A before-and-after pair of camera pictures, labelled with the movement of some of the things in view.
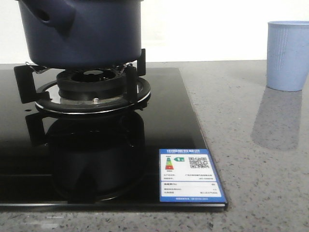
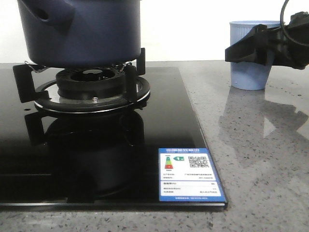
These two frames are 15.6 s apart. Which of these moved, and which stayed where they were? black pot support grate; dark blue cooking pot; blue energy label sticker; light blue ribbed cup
Moved: light blue ribbed cup
Stayed: dark blue cooking pot; blue energy label sticker; black pot support grate
